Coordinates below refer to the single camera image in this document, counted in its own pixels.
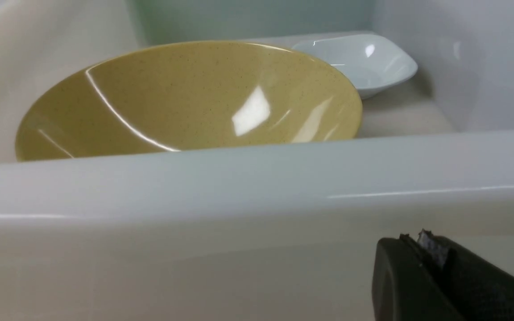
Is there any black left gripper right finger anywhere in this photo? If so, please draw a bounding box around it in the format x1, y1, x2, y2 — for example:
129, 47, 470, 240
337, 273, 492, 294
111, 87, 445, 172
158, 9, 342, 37
401, 230, 514, 321

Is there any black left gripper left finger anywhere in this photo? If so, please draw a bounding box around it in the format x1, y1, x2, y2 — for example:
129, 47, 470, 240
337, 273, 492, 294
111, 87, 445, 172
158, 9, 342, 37
372, 237, 463, 321

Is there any yellow speckled noodle bowl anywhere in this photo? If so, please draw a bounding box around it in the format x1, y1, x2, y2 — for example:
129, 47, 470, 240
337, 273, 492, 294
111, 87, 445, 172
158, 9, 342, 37
14, 41, 363, 162

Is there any large white plastic tub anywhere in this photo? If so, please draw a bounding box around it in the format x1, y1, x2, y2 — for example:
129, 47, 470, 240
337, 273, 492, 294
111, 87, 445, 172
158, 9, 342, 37
0, 0, 514, 321

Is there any small white dish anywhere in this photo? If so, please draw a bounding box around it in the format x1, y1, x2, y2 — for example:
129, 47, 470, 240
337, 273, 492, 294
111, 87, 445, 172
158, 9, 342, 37
292, 34, 418, 100

